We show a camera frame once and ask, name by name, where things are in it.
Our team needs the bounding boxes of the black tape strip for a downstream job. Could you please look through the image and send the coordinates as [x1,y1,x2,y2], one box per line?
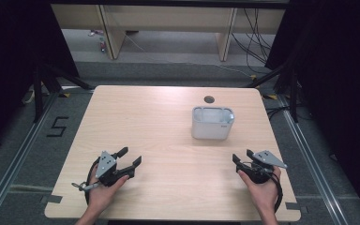
[285,202,309,216]
[39,194,64,204]

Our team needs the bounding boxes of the aluminium floor rail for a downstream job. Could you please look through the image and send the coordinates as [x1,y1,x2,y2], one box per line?
[276,93,351,225]
[0,92,60,225]

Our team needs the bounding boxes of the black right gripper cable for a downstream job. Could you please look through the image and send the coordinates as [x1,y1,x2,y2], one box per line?
[269,172,284,214]

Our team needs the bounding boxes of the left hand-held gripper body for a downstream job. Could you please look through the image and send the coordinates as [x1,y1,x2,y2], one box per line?
[95,150,129,188]

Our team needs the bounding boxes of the person's left hand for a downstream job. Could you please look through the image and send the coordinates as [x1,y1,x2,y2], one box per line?
[85,166,130,218]

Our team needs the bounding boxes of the person's right hand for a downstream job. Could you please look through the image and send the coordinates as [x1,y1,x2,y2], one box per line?
[237,166,283,215]

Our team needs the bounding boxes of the black metal stand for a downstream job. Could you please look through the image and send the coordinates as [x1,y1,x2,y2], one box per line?
[32,61,96,124]
[245,60,300,124]

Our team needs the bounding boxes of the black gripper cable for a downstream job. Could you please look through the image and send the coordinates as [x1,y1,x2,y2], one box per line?
[269,172,284,214]
[83,156,103,206]

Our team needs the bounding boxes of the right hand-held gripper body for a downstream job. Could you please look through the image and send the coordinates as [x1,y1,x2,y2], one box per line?
[236,150,288,185]

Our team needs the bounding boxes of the small colourful floor objects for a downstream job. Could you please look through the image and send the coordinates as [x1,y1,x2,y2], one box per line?
[87,28,108,53]

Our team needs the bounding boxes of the silver cable plug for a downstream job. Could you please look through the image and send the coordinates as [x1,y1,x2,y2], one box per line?
[71,181,100,192]

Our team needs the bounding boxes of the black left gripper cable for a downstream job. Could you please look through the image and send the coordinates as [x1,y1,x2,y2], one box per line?
[83,156,103,206]

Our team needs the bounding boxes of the beige wooden desk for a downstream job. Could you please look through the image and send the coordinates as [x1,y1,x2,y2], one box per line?
[50,4,286,62]

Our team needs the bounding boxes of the black curtain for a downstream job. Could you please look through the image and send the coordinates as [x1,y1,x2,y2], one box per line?
[0,0,81,158]
[263,0,360,224]

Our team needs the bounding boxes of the bundle of black cables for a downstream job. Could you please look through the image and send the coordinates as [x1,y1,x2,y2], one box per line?
[230,7,278,75]

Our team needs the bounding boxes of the white plastic holder box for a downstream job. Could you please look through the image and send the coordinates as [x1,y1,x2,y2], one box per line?
[190,105,235,141]

